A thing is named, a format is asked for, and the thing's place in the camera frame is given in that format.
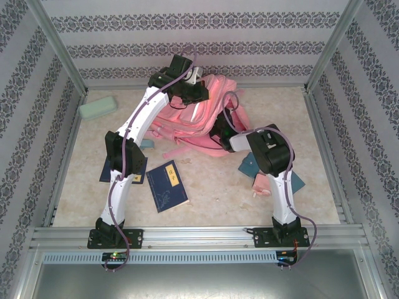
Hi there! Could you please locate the pink backpack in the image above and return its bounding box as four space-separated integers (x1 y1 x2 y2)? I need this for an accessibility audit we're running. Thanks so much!
150 74 251 159

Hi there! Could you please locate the dark blue book yellow label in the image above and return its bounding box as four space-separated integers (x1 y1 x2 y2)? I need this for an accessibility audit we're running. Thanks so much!
99 155 148 186
145 160 190 214

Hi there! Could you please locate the mint green pencil case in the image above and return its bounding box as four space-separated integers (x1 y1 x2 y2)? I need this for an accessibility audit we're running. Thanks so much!
78 95 118 121

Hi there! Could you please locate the teal snap wallet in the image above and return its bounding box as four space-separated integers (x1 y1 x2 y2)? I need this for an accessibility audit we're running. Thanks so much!
238 152 260 178

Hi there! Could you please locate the blue booklet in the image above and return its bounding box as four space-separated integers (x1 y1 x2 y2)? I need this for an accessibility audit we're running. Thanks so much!
291 171 307 194

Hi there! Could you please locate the grey metal sheet panel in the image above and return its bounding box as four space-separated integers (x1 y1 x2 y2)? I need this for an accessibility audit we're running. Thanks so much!
31 263 383 299

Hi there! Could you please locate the aluminium back rail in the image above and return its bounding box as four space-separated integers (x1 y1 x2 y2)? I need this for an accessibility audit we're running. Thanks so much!
85 82 309 92

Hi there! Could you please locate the aluminium mounting rail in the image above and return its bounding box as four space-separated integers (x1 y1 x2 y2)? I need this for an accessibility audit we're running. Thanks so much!
29 226 367 250

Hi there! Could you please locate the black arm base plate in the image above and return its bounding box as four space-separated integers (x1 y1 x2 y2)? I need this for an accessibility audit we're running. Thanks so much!
251 226 311 249
87 229 144 250

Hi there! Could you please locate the slotted grey cable duct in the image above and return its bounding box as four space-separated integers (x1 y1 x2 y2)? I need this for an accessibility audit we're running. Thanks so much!
42 251 278 264

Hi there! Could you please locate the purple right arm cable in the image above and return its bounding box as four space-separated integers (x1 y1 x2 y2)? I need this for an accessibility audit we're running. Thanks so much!
223 92 319 268

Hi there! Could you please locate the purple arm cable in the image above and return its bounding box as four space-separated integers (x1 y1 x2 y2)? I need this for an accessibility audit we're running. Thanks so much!
223 92 319 268
103 45 199 273

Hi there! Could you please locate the aluminium side rail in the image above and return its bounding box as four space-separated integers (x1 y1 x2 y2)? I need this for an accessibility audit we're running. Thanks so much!
303 87 355 224
42 88 90 227

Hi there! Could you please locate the aluminium frame post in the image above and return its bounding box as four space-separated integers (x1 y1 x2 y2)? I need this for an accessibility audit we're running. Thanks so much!
306 0 365 92
24 0 90 94

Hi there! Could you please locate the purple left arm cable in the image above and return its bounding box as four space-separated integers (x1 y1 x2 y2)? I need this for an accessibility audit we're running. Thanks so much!
103 45 199 273

